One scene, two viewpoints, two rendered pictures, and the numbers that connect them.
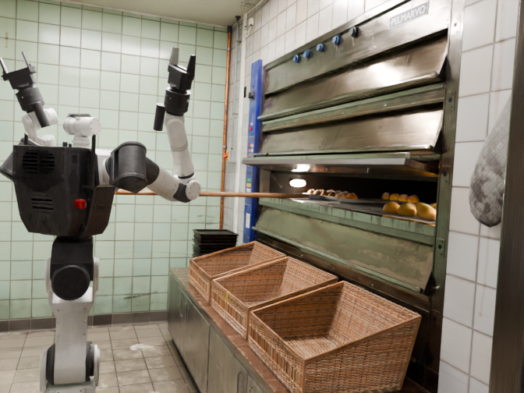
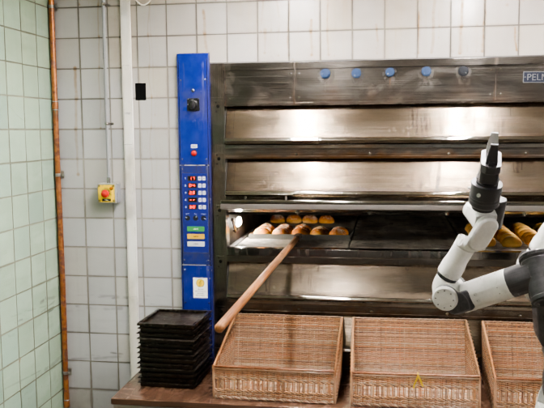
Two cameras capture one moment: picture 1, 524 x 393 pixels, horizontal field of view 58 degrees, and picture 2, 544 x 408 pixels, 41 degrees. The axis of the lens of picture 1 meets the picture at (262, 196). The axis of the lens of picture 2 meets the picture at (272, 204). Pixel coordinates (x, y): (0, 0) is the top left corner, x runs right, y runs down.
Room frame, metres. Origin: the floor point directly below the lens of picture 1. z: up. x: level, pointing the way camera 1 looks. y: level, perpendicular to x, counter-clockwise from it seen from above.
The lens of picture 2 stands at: (1.35, 3.07, 1.78)
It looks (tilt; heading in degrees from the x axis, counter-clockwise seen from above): 6 degrees down; 300
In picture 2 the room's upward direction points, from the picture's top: 1 degrees counter-clockwise
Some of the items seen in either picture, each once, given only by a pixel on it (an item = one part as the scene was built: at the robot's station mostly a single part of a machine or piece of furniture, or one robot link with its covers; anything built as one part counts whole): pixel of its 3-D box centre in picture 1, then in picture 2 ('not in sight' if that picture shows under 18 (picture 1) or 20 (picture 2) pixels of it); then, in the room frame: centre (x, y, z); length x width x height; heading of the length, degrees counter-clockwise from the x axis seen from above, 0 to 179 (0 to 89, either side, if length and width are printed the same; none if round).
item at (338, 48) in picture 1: (332, 53); (409, 82); (2.56, -0.34, 1.99); 1.80 x 0.08 x 0.21; 21
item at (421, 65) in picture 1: (325, 90); (408, 122); (2.55, -0.31, 1.80); 1.79 x 0.11 x 0.19; 21
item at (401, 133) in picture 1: (323, 138); (408, 176); (2.55, -0.31, 1.54); 1.79 x 0.11 x 0.19; 21
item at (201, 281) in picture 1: (235, 268); (281, 354); (3.00, 0.15, 0.72); 0.56 x 0.49 x 0.28; 21
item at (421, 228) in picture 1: (323, 209); (407, 253); (2.56, -0.33, 1.16); 1.80 x 0.06 x 0.04; 21
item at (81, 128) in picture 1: (83, 129); not in sight; (1.69, 0.65, 1.46); 0.10 x 0.07 x 0.09; 75
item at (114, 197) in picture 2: (231, 156); (108, 193); (3.93, 0.27, 1.46); 0.10 x 0.07 x 0.10; 21
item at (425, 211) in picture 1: (464, 211); (516, 233); (2.17, -0.93, 1.21); 0.61 x 0.48 x 0.06; 111
